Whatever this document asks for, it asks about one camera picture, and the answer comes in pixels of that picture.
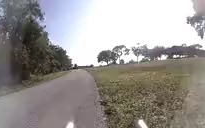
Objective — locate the row of dense trees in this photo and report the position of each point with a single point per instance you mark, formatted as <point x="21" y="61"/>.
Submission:
<point x="26" y="46"/>

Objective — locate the overhanging tree branch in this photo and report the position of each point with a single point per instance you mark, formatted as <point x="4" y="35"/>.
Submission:
<point x="201" y="23"/>

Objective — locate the robot's own part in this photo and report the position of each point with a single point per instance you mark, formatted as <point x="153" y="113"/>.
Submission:
<point x="142" y="124"/>
<point x="70" y="125"/>

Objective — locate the row of distant trees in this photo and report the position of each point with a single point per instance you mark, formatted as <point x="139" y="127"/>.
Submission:
<point x="150" y="52"/>

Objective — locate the grass strip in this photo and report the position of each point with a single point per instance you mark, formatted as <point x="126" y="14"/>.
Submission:
<point x="40" y="78"/>

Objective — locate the grey asphalt path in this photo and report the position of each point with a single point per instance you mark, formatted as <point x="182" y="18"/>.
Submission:
<point x="61" y="96"/>

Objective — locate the dry grass field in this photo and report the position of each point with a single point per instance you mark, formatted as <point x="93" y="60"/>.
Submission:
<point x="146" y="90"/>

